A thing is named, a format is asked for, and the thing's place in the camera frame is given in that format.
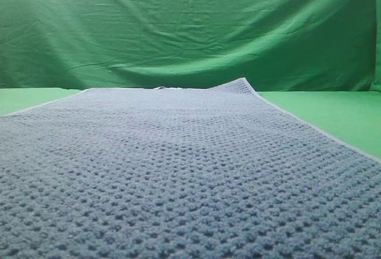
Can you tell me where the blue waffle-weave towel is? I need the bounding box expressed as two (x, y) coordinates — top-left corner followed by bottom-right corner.
(1, 79), (380, 258)

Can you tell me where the green backdrop cloth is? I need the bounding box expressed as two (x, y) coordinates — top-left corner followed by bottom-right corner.
(1, 0), (380, 91)

